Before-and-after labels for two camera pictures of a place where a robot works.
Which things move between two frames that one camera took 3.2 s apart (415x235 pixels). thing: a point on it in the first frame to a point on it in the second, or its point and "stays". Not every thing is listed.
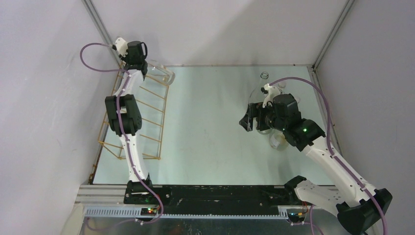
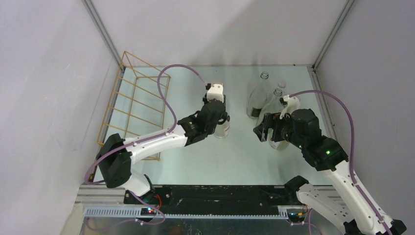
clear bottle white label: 277,140 stays
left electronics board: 148,211 stays
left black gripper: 125,59 to 223,115
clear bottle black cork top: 160,74 to 222,130
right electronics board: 295,215 stays
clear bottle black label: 257,95 stays
